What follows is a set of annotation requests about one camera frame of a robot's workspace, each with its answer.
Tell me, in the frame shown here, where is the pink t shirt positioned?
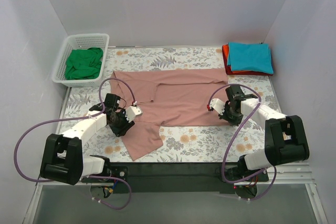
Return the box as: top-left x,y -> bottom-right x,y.
110,68 -> 228,160

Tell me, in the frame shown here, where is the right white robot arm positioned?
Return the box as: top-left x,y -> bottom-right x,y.
208,84 -> 310,181

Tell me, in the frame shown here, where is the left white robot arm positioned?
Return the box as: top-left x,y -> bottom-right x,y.
40,93 -> 142,185

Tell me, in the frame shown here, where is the blue folded t shirt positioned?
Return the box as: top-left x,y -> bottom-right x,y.
228,42 -> 274,75

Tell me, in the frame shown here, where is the green t shirt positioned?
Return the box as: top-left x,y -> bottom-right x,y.
65,47 -> 103,80

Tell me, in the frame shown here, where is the white plastic basket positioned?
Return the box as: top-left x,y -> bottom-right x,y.
51,33 -> 109,88

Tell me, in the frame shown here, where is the orange folded t shirt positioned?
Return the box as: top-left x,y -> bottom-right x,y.
222,44 -> 253,74

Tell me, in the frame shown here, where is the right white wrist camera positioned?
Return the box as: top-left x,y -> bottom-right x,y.
207,98 -> 225,115

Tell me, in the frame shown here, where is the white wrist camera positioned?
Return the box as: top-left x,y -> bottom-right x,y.
207,98 -> 225,115
125,105 -> 143,123

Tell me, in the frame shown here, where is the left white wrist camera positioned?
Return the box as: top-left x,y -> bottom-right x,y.
125,105 -> 143,123

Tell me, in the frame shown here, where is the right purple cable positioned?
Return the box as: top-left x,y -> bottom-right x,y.
207,84 -> 278,201

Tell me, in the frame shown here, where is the purple cable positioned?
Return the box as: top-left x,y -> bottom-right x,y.
13,78 -> 139,210
207,84 -> 278,201

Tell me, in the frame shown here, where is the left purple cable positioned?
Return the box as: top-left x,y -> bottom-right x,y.
13,78 -> 139,210

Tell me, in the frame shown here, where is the aluminium rail frame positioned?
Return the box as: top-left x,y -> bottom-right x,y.
24,163 -> 327,223

